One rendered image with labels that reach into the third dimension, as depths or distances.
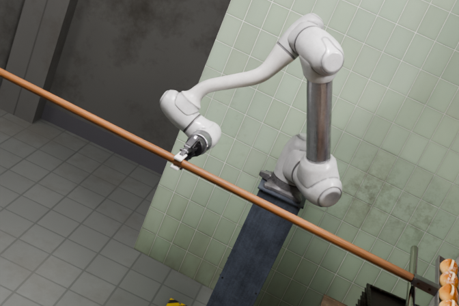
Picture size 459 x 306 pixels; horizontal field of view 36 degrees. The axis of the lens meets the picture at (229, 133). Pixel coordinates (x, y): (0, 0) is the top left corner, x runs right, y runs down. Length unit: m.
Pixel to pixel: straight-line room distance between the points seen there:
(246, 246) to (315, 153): 0.63
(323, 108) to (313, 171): 0.29
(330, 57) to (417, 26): 1.00
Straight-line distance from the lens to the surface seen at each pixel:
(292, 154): 3.08
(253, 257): 3.29
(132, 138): 2.61
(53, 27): 5.02
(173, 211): 4.05
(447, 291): 2.55
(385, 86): 3.59
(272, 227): 3.21
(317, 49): 2.62
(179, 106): 2.83
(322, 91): 2.73
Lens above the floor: 2.27
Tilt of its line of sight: 21 degrees down
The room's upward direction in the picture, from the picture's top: 23 degrees clockwise
